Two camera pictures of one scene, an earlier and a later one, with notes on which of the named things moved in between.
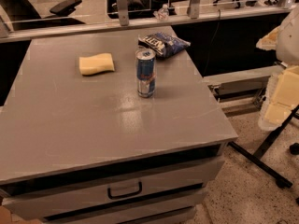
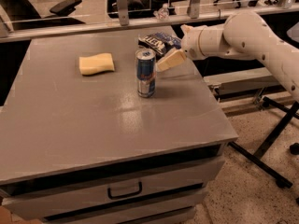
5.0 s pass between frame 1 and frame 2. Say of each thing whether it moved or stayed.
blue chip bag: stayed
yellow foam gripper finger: moved
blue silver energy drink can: stayed
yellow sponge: stayed
